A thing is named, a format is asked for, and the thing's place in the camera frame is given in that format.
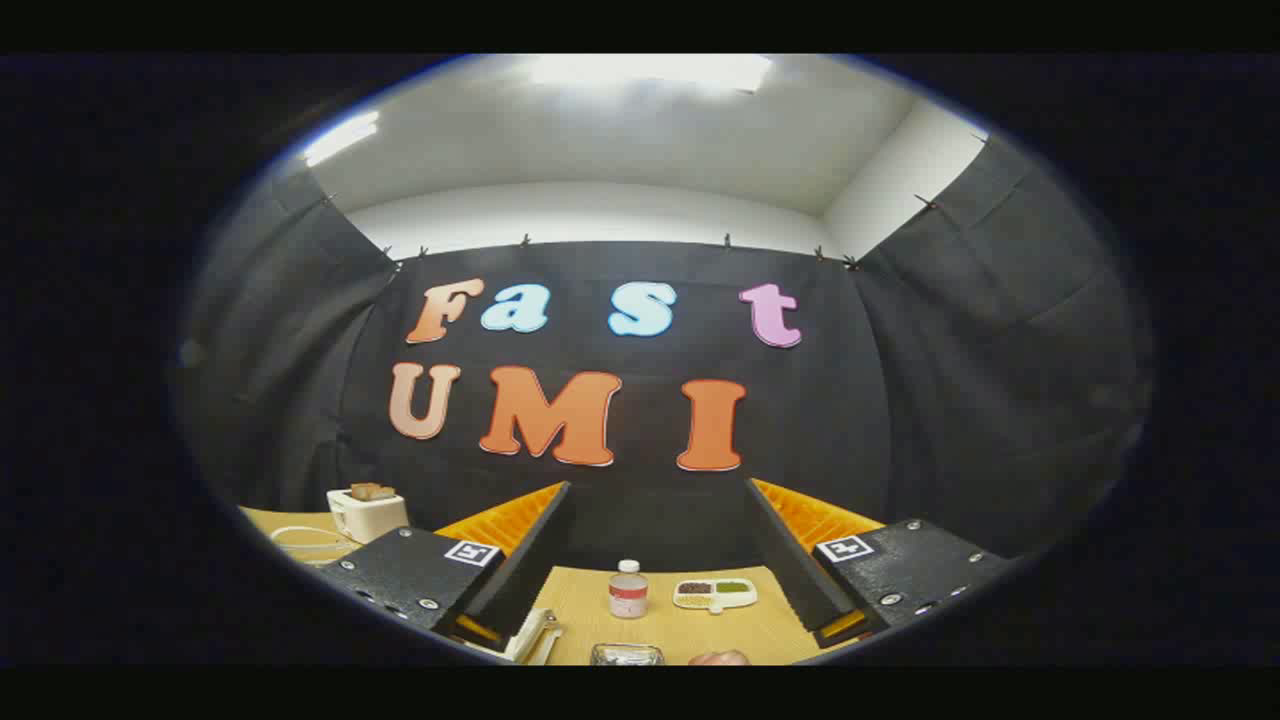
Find ceiling light panel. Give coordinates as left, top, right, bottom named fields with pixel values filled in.
left=530, top=55, right=776, bottom=93
left=300, top=110, right=382, bottom=167

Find white divided snack dish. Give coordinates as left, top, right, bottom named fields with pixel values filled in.
left=672, top=578, right=758, bottom=614

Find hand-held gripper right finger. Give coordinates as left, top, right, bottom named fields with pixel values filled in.
left=745, top=478, right=1016, bottom=649

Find white wire dish rack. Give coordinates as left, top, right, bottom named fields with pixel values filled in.
left=270, top=527, right=561, bottom=666

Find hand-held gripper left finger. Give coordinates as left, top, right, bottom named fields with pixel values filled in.
left=312, top=481, right=573, bottom=649

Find clear plastic bottle red label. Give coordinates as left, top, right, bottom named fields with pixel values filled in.
left=609, top=560, right=649, bottom=620

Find white toaster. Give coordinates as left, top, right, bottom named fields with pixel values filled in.
left=327, top=488, right=411, bottom=544

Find black backdrop cloth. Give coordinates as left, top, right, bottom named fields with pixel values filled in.
left=175, top=135, right=1156, bottom=601

